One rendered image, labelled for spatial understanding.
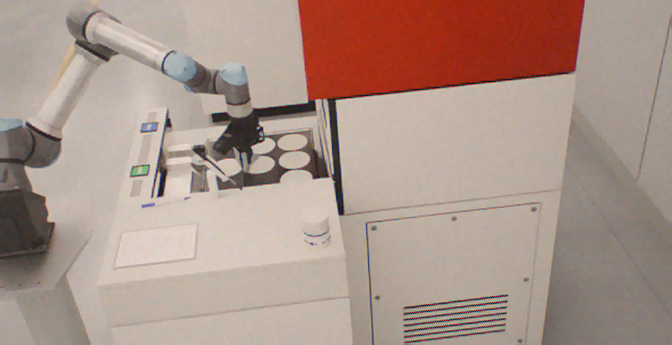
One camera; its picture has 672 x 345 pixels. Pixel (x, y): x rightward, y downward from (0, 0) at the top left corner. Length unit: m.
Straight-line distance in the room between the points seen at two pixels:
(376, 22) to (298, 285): 0.71
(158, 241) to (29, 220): 0.44
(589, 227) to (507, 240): 1.18
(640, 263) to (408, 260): 1.33
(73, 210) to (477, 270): 1.32
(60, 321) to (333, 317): 0.95
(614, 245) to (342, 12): 1.98
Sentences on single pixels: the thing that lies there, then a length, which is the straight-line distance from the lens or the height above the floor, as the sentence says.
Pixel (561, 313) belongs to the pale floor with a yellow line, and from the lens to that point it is 3.08.
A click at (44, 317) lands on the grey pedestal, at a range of 2.48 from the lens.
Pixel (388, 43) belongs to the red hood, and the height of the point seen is 1.37.
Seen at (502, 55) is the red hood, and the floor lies 1.30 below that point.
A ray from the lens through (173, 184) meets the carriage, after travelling 2.32.
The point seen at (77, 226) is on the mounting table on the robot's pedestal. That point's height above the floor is 0.82.
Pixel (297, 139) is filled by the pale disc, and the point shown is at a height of 0.90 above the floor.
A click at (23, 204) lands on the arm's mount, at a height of 1.00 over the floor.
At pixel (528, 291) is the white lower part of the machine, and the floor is 0.40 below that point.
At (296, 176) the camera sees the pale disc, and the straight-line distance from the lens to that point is 2.23.
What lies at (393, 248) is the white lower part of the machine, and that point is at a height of 0.66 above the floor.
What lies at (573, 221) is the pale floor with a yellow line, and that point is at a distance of 3.53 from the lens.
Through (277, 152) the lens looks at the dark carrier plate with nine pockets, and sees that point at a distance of 2.35.
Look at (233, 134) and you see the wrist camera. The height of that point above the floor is 1.07.
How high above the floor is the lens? 2.17
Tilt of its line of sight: 34 degrees down
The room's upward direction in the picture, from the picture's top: 5 degrees counter-clockwise
